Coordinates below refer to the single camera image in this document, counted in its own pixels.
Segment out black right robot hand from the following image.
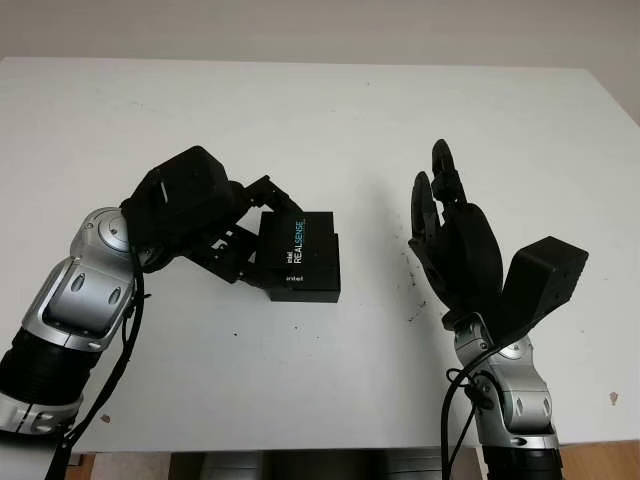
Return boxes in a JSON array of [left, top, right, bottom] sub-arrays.
[[407, 139, 504, 329]]

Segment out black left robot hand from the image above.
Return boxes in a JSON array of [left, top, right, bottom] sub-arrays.
[[135, 174, 304, 292]]

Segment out black RealSense box lid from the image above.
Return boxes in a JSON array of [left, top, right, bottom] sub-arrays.
[[254, 210, 341, 291]]

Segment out dark grey robot torso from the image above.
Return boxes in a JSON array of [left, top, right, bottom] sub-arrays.
[[169, 437, 474, 480]]

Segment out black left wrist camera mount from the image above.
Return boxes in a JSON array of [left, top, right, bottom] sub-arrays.
[[122, 145, 234, 239]]

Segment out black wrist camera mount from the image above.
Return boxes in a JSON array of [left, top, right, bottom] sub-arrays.
[[499, 236, 590, 346], [122, 145, 234, 239]]

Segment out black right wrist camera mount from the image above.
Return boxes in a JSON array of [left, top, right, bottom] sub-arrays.
[[499, 236, 590, 346]]

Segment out black camera box base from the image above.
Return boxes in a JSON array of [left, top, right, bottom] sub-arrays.
[[269, 232, 343, 304]]

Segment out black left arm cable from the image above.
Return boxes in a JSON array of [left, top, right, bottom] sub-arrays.
[[47, 249, 152, 480]]

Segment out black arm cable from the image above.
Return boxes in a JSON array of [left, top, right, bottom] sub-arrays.
[[47, 249, 152, 480], [438, 367, 497, 480]]

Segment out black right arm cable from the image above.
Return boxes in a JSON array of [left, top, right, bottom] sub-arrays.
[[438, 367, 497, 480]]

